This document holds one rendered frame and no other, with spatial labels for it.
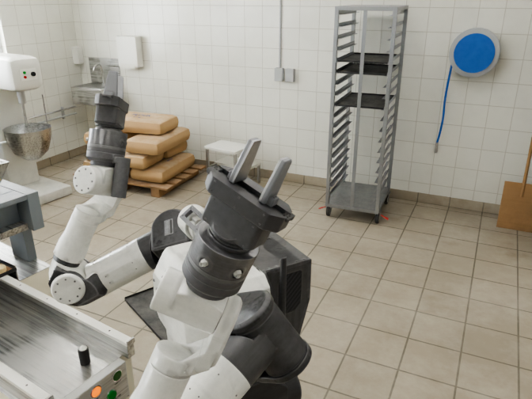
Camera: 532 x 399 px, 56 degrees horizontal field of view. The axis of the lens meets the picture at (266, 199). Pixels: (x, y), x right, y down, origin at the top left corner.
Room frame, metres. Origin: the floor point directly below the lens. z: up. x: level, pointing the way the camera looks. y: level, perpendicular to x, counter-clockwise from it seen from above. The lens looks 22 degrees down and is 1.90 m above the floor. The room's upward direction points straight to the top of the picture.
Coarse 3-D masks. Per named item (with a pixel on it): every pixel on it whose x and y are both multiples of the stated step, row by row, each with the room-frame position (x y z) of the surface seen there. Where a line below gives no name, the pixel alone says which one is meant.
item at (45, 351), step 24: (0, 312) 1.51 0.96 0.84; (24, 312) 1.51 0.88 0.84; (0, 336) 1.37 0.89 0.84; (24, 336) 1.37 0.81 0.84; (48, 336) 1.37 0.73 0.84; (72, 336) 1.37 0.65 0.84; (0, 360) 1.25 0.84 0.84; (24, 360) 1.25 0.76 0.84; (48, 360) 1.25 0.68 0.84; (72, 360) 1.25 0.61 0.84; (96, 360) 1.25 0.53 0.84; (48, 384) 1.15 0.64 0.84; (72, 384) 1.15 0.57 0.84
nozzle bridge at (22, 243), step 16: (0, 192) 1.82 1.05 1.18; (16, 192) 1.82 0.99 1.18; (32, 192) 1.83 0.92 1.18; (0, 208) 1.71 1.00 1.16; (16, 208) 1.84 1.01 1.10; (32, 208) 1.81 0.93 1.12; (0, 224) 1.78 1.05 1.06; (16, 224) 1.81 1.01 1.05; (32, 224) 1.80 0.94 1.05; (0, 240) 1.72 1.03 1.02; (16, 240) 1.91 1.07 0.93; (32, 240) 1.90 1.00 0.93; (32, 256) 1.89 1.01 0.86
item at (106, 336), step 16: (0, 288) 1.65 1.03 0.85; (16, 288) 1.58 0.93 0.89; (32, 288) 1.57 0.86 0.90; (32, 304) 1.53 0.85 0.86; (48, 304) 1.47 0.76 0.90; (64, 304) 1.47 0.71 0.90; (64, 320) 1.43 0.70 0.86; (80, 320) 1.38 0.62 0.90; (96, 320) 1.38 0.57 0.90; (96, 336) 1.34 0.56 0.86; (112, 336) 1.29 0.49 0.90; (128, 336) 1.29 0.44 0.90; (128, 352) 1.26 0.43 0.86
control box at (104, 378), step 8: (120, 360) 1.25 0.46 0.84; (104, 368) 1.21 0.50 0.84; (112, 368) 1.21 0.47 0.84; (120, 368) 1.23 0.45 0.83; (96, 376) 1.18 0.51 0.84; (104, 376) 1.18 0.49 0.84; (112, 376) 1.20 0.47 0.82; (88, 384) 1.15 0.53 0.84; (96, 384) 1.15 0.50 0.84; (104, 384) 1.18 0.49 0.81; (112, 384) 1.20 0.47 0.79; (120, 384) 1.22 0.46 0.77; (72, 392) 1.12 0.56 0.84; (80, 392) 1.12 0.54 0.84; (88, 392) 1.13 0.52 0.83; (104, 392) 1.17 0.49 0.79; (120, 392) 1.22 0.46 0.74; (128, 392) 1.24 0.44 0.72
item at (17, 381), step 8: (0, 368) 1.15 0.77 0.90; (8, 368) 1.15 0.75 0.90; (0, 376) 1.13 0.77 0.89; (8, 376) 1.11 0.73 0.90; (16, 376) 1.11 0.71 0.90; (0, 384) 1.14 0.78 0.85; (8, 384) 1.11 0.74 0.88; (16, 384) 1.08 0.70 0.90; (24, 384) 1.08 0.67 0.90; (32, 384) 1.08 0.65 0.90; (16, 392) 1.09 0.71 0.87; (24, 392) 1.06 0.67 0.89; (32, 392) 1.05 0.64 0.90; (40, 392) 1.05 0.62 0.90
